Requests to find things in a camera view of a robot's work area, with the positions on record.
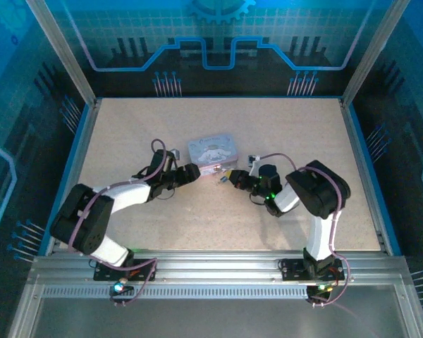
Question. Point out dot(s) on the small brass padlock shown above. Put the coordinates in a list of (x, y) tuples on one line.
[(218, 168)]

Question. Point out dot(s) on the aluminium left side rail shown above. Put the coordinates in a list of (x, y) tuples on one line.
[(74, 158)]

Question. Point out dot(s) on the aluminium right side rail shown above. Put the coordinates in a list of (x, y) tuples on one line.
[(364, 176)]

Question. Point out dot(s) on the aluminium right corner post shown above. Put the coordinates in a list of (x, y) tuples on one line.
[(373, 49)]

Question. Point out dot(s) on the aluminium left corner post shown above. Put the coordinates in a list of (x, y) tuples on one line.
[(61, 49)]

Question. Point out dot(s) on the slotted aluminium strip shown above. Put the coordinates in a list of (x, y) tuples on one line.
[(215, 292)]

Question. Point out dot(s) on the lit adapter board left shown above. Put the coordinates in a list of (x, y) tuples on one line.
[(120, 288)]

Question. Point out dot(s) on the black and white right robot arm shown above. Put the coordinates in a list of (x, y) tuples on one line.
[(320, 190)]

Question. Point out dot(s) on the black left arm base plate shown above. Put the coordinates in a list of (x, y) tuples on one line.
[(105, 273)]

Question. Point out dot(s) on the aluminium corner post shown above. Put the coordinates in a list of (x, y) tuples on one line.
[(61, 49), (373, 49)]

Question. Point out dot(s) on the lit adapter board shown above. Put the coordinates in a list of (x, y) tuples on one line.
[(320, 288), (120, 288)]

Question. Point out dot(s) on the pastel cartoon tin box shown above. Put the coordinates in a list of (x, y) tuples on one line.
[(211, 151)]

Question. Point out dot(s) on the lit adapter board right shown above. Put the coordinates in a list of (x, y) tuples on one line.
[(320, 288)]

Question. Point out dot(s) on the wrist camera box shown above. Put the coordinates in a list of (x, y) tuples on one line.
[(254, 161), (175, 154)]

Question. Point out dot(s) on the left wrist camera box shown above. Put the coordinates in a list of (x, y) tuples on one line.
[(175, 154)]

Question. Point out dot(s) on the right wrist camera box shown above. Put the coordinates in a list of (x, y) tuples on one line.
[(254, 161)]

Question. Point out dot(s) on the aluminium front mounting rail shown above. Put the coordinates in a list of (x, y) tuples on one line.
[(215, 267)]

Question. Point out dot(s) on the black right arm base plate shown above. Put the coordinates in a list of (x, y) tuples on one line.
[(294, 271)]

